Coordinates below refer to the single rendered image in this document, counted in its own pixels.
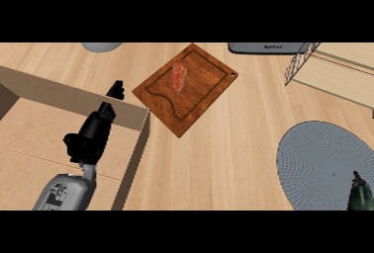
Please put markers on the dark green vegetable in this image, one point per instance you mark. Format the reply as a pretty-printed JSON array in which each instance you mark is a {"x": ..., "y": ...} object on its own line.
[{"x": 361, "y": 197}]

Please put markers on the grey round placemat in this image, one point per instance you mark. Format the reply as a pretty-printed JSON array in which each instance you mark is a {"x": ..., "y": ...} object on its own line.
[{"x": 317, "y": 158}]

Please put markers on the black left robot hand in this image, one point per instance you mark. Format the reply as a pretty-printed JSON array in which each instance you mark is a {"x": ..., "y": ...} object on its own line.
[{"x": 92, "y": 135}]

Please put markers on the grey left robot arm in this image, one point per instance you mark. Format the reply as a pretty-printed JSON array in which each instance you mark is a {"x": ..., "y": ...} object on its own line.
[{"x": 66, "y": 192}]

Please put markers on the grey round bowl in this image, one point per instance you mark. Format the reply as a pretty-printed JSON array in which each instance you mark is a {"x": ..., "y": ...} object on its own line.
[{"x": 101, "y": 46}]

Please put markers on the dark grey appliance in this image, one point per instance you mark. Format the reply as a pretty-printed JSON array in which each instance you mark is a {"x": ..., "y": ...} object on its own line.
[{"x": 265, "y": 48}]

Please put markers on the brown wooden cutting board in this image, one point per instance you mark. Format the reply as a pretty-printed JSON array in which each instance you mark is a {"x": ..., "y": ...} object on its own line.
[{"x": 194, "y": 95}]

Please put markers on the pale wooden open drawer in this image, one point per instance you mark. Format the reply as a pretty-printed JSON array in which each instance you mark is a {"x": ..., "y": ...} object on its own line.
[{"x": 43, "y": 131}]

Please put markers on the long orange-red vegetable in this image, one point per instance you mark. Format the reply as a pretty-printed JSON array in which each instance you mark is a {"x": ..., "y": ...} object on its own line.
[{"x": 179, "y": 77}]

